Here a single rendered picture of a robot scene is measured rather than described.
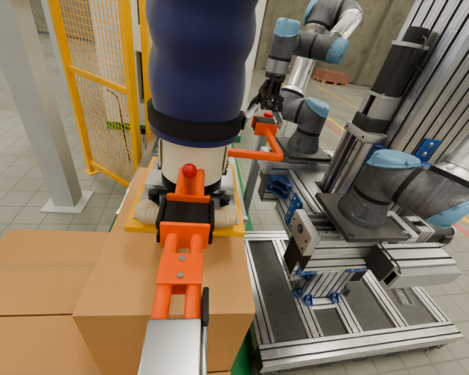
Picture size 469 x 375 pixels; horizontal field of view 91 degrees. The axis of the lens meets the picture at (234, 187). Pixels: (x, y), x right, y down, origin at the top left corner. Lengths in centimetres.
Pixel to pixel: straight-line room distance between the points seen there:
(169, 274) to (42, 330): 82
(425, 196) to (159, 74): 68
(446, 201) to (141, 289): 76
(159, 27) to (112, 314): 57
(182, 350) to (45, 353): 81
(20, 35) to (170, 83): 146
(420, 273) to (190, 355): 81
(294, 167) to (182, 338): 101
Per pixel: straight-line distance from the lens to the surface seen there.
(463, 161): 77
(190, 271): 35
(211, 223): 40
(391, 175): 77
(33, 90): 195
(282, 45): 85
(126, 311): 62
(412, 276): 95
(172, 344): 31
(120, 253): 71
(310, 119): 114
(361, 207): 82
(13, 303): 123
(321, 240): 80
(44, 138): 208
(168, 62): 49
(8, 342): 115
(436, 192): 75
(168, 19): 48
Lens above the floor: 149
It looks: 35 degrees down
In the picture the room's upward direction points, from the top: 12 degrees clockwise
